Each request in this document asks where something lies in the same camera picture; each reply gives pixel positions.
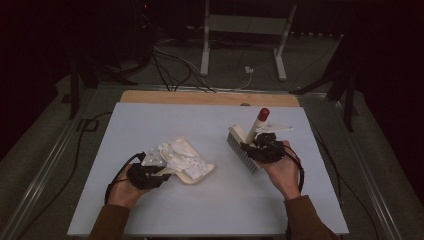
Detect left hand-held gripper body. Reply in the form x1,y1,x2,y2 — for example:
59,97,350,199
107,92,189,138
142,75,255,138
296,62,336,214
127,148,167,190

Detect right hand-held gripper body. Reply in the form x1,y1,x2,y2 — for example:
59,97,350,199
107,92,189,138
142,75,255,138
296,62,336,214
244,122,295,165

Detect cream brush with red tip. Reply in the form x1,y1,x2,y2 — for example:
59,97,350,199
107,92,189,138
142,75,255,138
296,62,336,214
226,107,271,175

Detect pile of white paper scraps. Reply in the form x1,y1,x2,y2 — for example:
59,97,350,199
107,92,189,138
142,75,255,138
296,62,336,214
158,139,215,181

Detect cream dustpan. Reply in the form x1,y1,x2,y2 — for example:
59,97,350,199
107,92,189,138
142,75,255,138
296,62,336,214
155,136,216,185

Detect person's left hand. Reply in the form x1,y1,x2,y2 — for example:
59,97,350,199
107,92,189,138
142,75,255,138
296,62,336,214
106,164,152,210

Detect person's right hand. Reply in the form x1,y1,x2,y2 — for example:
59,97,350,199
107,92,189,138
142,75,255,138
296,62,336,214
261,139,303,201

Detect pale blue table mat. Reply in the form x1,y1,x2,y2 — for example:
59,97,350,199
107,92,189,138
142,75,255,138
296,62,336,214
67,102,350,238

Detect black stand legs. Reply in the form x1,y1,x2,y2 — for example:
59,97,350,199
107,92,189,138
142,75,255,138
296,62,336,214
68,53,139,120
289,33,360,133

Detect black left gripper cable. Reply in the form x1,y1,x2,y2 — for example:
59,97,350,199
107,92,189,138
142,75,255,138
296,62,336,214
104,151,147,205

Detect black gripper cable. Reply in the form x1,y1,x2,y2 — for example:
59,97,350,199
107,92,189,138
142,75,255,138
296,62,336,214
104,151,147,205
283,143,305,195

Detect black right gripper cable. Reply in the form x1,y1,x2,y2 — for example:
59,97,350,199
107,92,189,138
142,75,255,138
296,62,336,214
283,143,305,195

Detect white plug with cable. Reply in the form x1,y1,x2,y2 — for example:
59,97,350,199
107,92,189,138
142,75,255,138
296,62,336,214
233,66,255,91

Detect long black floor cable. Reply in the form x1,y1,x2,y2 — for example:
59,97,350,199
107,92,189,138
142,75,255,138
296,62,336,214
16,111,114,240

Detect aluminium floor rail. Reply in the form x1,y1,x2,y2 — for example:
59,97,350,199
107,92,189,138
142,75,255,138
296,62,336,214
333,99,405,240
0,99,88,240

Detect bundle of black floor cables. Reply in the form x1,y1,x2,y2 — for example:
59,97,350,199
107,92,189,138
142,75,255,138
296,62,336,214
151,43,218,93

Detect white metal stand frame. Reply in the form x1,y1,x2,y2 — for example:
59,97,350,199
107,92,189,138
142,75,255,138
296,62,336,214
199,0,298,82

